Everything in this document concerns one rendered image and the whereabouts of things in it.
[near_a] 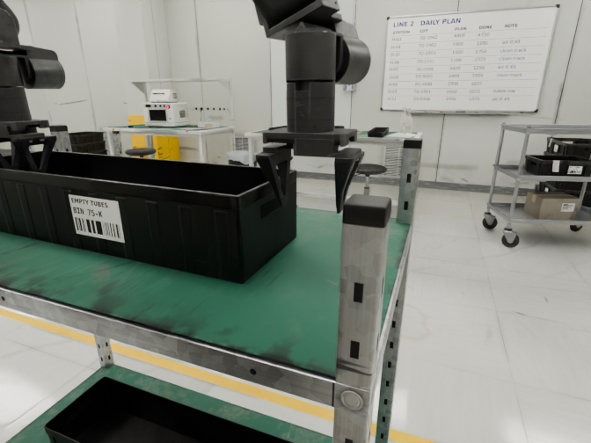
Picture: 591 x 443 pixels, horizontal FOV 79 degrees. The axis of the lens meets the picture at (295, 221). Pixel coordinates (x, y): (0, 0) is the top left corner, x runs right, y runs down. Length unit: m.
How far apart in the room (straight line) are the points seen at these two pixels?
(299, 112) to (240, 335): 0.25
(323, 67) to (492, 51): 4.74
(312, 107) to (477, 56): 4.73
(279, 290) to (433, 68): 4.77
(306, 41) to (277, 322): 0.29
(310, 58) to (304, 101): 0.04
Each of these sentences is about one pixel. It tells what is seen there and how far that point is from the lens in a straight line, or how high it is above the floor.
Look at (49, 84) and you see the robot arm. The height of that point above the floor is 1.19.
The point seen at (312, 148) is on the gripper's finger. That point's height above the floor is 1.11.
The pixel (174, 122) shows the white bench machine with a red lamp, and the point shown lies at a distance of 4.91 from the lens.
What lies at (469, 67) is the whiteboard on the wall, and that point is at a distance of 5.10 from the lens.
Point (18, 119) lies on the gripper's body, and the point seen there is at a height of 1.13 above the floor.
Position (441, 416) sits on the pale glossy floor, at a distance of 1.69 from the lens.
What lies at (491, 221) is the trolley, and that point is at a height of 0.08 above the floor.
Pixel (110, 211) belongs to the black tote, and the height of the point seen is 1.02.
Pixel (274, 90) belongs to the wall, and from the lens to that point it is 5.61.
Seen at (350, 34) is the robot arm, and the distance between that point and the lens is 0.51.
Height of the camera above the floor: 1.17
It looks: 19 degrees down
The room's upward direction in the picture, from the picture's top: straight up
